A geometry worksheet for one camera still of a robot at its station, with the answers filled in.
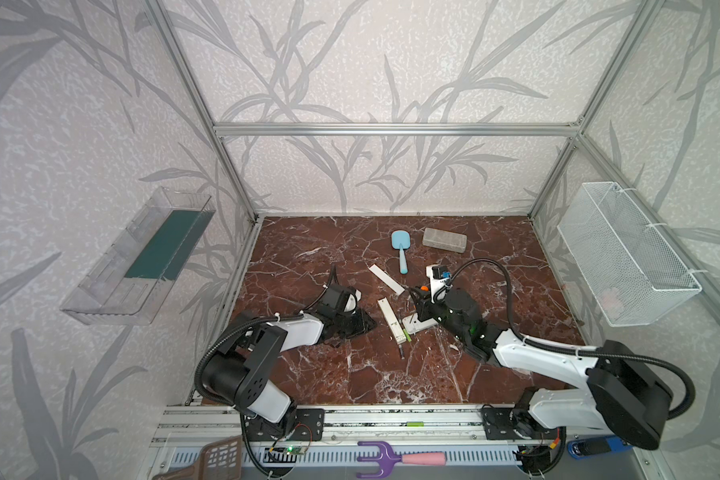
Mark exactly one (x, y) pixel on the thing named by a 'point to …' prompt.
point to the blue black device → (587, 447)
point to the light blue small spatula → (401, 239)
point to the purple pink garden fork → (388, 458)
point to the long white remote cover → (387, 280)
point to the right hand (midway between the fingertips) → (413, 279)
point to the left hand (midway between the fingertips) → (377, 316)
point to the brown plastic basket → (222, 460)
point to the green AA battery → (407, 335)
